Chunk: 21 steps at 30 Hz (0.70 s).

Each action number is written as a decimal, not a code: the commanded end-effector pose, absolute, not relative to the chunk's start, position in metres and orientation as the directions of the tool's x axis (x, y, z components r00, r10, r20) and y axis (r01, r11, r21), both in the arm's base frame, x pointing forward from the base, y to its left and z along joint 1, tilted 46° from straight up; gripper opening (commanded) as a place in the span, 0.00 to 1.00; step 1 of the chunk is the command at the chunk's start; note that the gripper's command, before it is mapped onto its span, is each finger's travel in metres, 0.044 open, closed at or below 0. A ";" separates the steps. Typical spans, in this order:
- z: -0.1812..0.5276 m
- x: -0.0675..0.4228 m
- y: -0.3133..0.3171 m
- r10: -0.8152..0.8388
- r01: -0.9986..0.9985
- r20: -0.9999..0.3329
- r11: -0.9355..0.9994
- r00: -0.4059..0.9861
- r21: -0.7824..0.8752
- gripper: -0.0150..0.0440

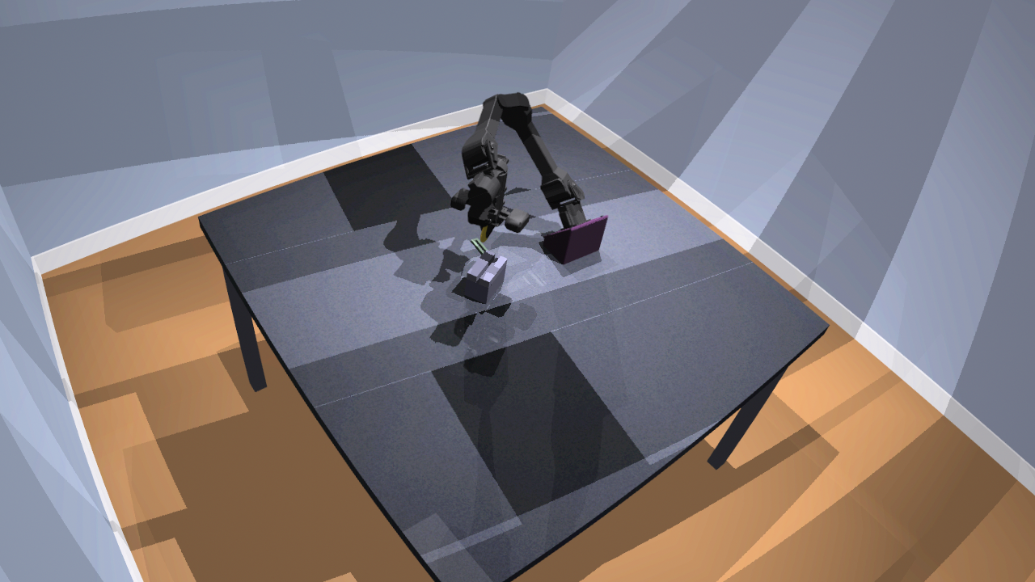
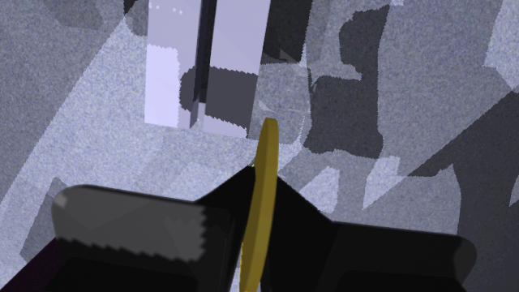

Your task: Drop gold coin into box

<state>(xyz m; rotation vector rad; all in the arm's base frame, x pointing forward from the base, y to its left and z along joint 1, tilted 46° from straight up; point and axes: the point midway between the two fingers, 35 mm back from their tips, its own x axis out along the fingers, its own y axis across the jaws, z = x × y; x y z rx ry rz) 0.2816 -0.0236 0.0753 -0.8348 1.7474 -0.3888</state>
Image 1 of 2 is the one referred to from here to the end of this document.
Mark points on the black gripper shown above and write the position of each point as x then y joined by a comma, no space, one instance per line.
514,221

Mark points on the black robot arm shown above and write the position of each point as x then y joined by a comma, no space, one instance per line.
489,179

